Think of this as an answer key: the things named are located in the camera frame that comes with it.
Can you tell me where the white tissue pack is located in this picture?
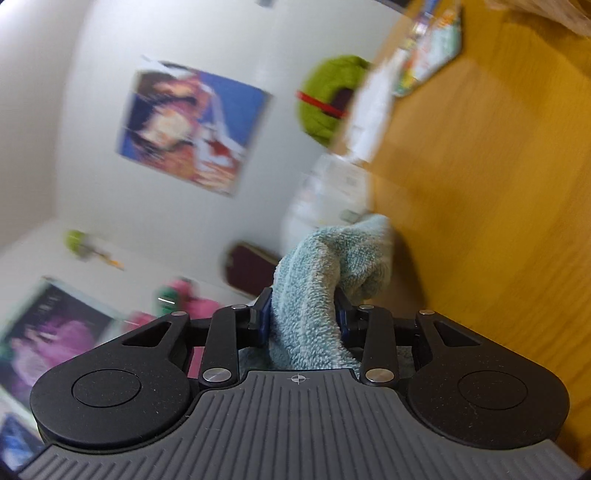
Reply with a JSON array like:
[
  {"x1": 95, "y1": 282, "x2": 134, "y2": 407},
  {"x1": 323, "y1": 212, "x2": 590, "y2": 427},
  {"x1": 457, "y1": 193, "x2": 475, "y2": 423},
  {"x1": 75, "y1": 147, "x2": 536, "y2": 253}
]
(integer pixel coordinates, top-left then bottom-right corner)
[{"x1": 344, "y1": 58, "x2": 402, "y2": 162}]

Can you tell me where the white orange snack packet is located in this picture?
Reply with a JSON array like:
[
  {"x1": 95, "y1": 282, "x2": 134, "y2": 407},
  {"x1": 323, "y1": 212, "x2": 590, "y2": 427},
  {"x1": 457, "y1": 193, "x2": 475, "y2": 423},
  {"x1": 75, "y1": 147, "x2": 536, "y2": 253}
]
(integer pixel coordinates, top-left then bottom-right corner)
[{"x1": 392, "y1": 7, "x2": 465, "y2": 97}]

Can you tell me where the dark red chair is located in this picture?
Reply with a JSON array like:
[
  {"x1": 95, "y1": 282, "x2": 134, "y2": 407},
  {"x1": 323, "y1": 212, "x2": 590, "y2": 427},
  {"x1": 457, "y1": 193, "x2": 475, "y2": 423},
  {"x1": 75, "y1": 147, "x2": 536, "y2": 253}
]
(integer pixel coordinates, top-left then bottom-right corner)
[{"x1": 224, "y1": 242, "x2": 282, "y2": 298}]

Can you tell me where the clear bag of bread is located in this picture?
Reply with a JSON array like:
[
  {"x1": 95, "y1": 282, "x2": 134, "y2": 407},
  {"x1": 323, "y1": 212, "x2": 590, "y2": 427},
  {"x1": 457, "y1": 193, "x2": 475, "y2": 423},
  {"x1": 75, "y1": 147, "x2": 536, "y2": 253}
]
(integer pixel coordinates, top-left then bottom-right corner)
[{"x1": 485, "y1": 0, "x2": 591, "y2": 35}]

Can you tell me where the blue snack packet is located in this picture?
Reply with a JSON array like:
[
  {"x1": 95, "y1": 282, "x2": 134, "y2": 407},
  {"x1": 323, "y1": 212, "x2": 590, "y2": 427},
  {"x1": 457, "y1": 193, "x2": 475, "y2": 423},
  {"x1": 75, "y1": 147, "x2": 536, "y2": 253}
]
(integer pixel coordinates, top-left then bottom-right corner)
[{"x1": 406, "y1": 0, "x2": 441, "y2": 24}]

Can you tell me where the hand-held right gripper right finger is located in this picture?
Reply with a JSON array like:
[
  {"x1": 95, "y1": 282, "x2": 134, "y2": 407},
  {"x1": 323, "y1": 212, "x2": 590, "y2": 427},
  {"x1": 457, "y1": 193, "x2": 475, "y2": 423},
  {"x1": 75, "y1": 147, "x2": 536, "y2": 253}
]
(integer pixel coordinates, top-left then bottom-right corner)
[{"x1": 335, "y1": 291, "x2": 482, "y2": 387}]

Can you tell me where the green puffer jacket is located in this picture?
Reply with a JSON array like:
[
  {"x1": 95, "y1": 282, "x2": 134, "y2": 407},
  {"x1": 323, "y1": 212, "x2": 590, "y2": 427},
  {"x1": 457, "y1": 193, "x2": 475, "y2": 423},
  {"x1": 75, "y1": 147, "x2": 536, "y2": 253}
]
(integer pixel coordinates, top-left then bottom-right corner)
[{"x1": 298, "y1": 54, "x2": 377, "y2": 148}]

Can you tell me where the smartphone in white case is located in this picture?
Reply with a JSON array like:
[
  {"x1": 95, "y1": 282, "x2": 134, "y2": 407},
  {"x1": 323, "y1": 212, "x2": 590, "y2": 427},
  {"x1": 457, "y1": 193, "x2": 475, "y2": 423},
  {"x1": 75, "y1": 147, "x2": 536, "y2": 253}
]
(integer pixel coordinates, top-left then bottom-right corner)
[{"x1": 281, "y1": 152, "x2": 375, "y2": 259}]

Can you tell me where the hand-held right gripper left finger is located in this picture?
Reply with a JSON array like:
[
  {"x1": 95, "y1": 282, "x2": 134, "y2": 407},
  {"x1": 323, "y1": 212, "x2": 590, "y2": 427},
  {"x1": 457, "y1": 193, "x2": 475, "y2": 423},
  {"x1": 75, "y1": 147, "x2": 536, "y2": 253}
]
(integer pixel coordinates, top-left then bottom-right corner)
[{"x1": 121, "y1": 286, "x2": 274, "y2": 387}]

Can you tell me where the green wall ornament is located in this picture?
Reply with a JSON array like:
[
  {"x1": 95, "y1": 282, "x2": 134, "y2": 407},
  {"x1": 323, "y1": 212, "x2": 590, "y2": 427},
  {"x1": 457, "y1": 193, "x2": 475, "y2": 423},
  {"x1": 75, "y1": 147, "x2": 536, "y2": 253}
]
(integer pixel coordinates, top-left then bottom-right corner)
[{"x1": 65, "y1": 229, "x2": 125, "y2": 271}]

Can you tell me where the blue wall poster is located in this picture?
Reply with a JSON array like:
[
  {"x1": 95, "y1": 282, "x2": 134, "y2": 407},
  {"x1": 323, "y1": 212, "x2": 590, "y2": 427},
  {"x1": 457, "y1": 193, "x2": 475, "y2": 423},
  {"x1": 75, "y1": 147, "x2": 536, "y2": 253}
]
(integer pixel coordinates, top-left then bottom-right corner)
[{"x1": 0, "y1": 413, "x2": 44, "y2": 467}]

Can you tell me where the pink water bottle green ring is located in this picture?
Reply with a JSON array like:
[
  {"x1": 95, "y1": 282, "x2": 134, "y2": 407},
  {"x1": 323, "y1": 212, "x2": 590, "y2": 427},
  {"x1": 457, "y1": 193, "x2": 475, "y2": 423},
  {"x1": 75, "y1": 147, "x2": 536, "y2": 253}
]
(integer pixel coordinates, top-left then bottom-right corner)
[{"x1": 122, "y1": 276, "x2": 223, "y2": 370}]

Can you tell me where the pink purple wall poster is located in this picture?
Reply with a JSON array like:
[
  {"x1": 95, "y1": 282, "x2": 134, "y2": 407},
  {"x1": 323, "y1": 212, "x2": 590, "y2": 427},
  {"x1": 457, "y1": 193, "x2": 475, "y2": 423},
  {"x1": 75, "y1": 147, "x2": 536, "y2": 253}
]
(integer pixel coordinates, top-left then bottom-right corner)
[{"x1": 0, "y1": 277, "x2": 125, "y2": 416}]

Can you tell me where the red strap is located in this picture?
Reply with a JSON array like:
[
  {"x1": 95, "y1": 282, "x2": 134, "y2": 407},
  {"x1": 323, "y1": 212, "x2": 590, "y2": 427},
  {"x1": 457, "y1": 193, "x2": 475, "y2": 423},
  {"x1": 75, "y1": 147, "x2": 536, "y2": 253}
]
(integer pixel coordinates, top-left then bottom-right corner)
[{"x1": 295, "y1": 90, "x2": 348, "y2": 118}]

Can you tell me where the anime girl wall poster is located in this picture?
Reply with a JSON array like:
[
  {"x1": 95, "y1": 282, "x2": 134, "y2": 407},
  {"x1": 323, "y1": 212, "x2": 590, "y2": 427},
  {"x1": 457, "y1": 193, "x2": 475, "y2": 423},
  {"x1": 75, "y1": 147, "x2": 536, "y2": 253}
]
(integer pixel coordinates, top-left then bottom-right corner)
[{"x1": 115, "y1": 55, "x2": 273, "y2": 197}]

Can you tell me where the light blue microfibre towel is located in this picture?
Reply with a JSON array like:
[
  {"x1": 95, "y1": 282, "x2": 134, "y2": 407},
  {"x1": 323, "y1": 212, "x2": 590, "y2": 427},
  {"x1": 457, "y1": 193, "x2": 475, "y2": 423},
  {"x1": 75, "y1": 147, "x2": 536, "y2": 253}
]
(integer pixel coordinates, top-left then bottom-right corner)
[{"x1": 238, "y1": 215, "x2": 414, "y2": 376}]

